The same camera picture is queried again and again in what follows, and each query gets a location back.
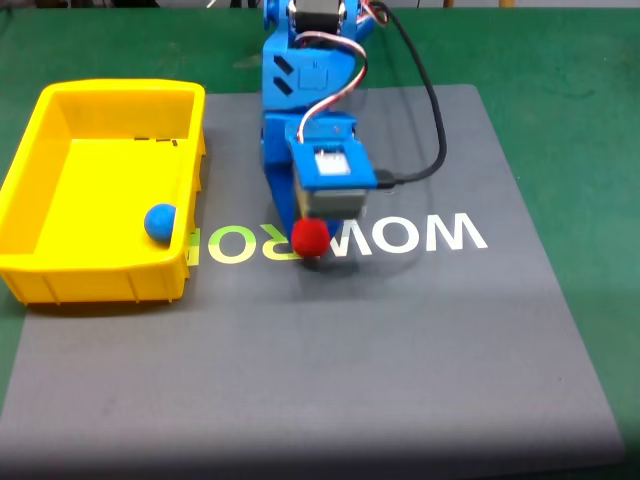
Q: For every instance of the silver camera box blue mount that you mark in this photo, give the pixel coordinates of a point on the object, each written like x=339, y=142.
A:
x=335, y=180

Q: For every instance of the grey mat with WOWROBO print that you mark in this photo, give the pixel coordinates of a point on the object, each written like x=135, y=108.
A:
x=350, y=350

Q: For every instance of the green table mat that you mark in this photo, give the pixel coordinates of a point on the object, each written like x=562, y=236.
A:
x=575, y=100

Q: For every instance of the blue ball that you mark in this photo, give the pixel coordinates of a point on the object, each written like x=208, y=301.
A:
x=160, y=222

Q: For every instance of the red ball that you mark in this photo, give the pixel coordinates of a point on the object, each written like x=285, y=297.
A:
x=310, y=239

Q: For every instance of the yellow plastic bin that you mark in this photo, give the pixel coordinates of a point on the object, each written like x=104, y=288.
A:
x=100, y=175

